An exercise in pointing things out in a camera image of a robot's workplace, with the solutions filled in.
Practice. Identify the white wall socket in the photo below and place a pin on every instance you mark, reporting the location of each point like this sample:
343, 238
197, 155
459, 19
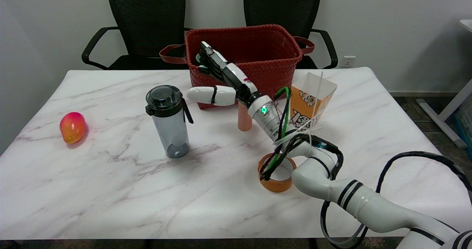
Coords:
348, 61

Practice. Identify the white side desk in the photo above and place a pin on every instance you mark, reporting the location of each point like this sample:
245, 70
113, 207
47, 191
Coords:
451, 107

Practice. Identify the black mesh office chair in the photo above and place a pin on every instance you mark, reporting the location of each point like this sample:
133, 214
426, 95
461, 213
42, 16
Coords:
284, 5
147, 20

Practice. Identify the white zip ties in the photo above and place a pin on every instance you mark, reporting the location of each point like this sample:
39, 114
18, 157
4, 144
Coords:
317, 94

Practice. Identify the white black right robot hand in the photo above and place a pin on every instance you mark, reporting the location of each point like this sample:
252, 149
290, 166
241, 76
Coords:
238, 77

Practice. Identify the orange popcorn box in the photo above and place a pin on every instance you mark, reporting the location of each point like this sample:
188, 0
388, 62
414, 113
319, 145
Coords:
313, 101

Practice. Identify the pink wooden cylinder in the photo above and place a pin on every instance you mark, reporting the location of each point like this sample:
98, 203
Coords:
243, 121

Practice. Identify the orange tape roll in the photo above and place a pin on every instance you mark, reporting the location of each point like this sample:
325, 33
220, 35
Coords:
271, 185

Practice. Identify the red woven basket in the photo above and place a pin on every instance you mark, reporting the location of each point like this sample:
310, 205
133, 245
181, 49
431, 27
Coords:
265, 57

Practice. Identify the red yellow toy mango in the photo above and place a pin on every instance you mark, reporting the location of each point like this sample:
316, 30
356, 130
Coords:
72, 127

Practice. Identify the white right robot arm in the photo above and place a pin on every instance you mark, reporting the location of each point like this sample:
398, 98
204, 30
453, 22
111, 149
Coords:
368, 204

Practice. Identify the black lidded grey water bottle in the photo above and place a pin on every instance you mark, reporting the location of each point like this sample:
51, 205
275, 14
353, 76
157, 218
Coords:
170, 131

